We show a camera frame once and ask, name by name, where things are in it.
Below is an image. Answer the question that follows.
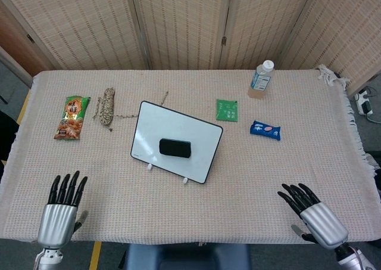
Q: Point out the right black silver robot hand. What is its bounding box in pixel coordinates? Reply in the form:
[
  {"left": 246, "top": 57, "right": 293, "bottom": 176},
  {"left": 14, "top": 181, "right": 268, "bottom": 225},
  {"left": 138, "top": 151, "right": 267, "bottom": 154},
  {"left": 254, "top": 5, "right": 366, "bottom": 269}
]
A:
[{"left": 277, "top": 182, "right": 349, "bottom": 251}]

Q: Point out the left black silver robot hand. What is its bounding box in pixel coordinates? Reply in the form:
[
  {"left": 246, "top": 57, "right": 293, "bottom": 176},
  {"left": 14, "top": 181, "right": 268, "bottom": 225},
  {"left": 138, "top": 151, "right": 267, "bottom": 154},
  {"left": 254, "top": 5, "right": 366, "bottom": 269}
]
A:
[{"left": 36, "top": 170, "right": 89, "bottom": 250}]

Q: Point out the black eraser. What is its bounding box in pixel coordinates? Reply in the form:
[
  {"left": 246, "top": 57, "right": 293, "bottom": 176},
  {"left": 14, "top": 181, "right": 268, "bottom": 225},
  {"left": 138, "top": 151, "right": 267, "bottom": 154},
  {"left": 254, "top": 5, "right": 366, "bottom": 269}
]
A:
[{"left": 158, "top": 138, "right": 192, "bottom": 159}]

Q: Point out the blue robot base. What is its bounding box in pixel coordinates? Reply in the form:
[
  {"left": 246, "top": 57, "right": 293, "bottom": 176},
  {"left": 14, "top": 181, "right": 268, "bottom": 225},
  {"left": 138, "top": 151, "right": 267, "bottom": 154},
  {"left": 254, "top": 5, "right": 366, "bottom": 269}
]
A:
[{"left": 118, "top": 243, "right": 254, "bottom": 270}]

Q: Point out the beige woven tablecloth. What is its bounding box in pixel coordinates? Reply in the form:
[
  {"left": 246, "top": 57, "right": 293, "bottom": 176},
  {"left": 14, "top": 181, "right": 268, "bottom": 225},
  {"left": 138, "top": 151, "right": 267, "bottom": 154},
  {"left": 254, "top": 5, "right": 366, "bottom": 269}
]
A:
[{"left": 0, "top": 64, "right": 377, "bottom": 244}]

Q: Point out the green orange snack bag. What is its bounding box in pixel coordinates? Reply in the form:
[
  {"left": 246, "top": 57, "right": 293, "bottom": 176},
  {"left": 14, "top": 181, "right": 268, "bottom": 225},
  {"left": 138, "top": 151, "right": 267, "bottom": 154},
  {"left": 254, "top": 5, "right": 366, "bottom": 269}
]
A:
[{"left": 53, "top": 95, "right": 91, "bottom": 141}]

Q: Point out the blue cookie packet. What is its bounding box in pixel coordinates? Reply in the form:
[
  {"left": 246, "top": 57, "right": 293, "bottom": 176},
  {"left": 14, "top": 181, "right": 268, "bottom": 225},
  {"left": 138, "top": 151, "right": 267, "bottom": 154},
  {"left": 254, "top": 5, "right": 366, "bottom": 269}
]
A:
[{"left": 249, "top": 120, "right": 282, "bottom": 141}]

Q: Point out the white power strip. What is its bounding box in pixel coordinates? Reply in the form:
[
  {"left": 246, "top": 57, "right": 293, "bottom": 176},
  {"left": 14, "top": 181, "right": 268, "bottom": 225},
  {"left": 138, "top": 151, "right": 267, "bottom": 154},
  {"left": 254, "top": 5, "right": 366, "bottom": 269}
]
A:
[{"left": 354, "top": 88, "right": 374, "bottom": 116}]

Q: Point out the green flat packet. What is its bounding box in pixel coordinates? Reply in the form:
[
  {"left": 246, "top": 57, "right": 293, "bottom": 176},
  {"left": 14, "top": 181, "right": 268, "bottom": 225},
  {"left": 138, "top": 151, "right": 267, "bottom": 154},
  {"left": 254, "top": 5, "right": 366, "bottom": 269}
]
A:
[{"left": 216, "top": 98, "right": 239, "bottom": 122}]

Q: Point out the clear plastic drink bottle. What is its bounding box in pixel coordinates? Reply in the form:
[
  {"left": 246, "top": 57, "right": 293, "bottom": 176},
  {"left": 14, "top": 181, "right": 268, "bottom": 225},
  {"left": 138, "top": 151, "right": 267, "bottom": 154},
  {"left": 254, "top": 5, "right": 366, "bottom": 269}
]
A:
[{"left": 247, "top": 60, "right": 275, "bottom": 100}]

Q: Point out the woven folding screen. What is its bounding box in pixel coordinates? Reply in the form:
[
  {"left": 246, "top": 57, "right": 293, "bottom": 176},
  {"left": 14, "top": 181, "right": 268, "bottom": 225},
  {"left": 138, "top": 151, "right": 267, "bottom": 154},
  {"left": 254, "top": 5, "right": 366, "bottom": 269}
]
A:
[{"left": 0, "top": 0, "right": 381, "bottom": 97}]

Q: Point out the beige twine rope bundle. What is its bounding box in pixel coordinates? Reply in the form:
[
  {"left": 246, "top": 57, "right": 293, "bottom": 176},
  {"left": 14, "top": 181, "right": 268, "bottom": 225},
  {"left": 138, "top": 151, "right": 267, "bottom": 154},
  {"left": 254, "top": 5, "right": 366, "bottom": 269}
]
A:
[{"left": 92, "top": 86, "right": 170, "bottom": 133}]

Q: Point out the white board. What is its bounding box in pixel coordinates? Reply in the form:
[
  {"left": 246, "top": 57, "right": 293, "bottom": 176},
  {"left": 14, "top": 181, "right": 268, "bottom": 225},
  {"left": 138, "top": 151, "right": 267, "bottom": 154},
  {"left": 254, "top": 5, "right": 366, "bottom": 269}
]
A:
[{"left": 130, "top": 100, "right": 224, "bottom": 185}]

